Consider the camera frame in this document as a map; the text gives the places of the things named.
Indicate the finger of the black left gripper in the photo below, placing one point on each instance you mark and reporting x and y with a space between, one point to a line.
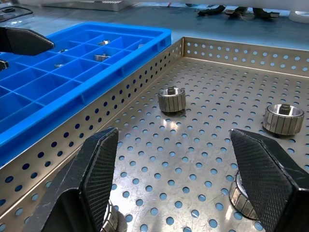
24 41

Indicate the aluminium profile bar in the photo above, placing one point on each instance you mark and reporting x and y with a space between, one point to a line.
84 4

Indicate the white backdrop panel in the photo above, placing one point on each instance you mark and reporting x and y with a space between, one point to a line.
241 2

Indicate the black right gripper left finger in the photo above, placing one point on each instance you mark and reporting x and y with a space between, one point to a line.
79 193

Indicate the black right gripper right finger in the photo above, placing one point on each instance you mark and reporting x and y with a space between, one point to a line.
270 188

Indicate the perforated metal tray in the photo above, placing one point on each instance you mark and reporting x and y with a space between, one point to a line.
169 124

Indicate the black clip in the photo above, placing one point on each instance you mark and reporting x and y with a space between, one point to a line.
265 13
210 10

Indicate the blue compartment tray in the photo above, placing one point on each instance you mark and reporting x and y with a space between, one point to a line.
43 84

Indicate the black oval device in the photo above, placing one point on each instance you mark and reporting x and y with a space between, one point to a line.
8 10

